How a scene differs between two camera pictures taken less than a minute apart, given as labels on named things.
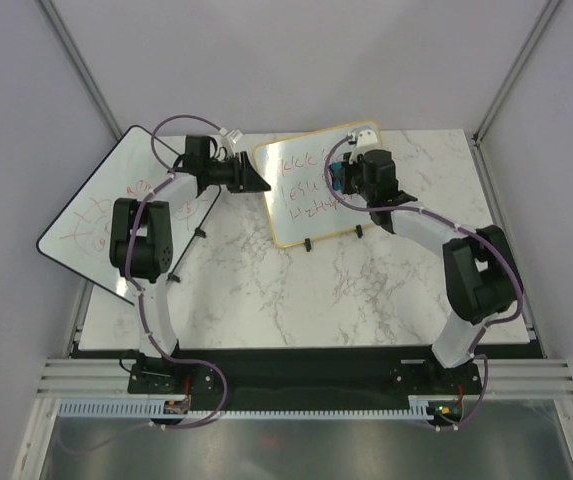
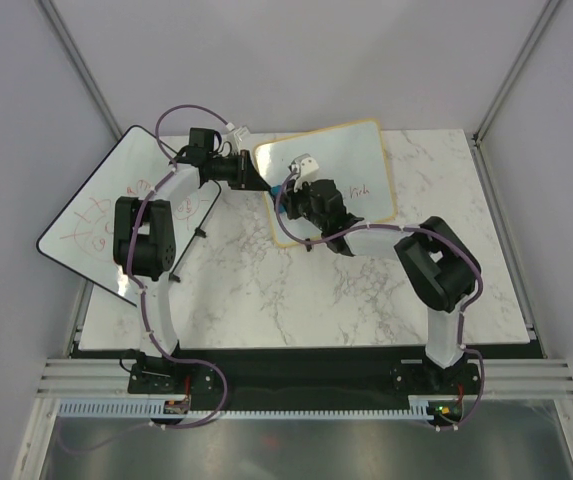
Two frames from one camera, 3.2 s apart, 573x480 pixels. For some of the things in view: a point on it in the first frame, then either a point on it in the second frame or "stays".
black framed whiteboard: (78, 235) stays
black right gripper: (347, 168) -> (291, 197)
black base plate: (290, 377) stays
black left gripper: (239, 173) stays
